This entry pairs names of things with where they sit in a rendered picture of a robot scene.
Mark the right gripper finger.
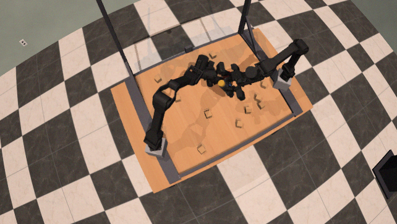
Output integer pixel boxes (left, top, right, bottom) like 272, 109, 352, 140
221, 70, 230, 77
214, 76, 223, 85

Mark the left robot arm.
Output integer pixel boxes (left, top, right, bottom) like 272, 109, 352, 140
231, 39, 309, 85

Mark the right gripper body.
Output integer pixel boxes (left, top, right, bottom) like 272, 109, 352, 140
204, 62, 225, 87

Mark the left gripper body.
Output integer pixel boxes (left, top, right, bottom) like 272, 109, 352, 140
231, 64, 252, 101

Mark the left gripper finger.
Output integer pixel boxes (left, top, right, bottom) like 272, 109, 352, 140
223, 85, 236, 92
225, 74, 233, 83

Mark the dark grey hose nozzle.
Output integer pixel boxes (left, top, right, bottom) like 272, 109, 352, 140
218, 76, 234, 98

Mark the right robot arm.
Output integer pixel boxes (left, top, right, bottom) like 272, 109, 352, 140
143, 54, 215, 151

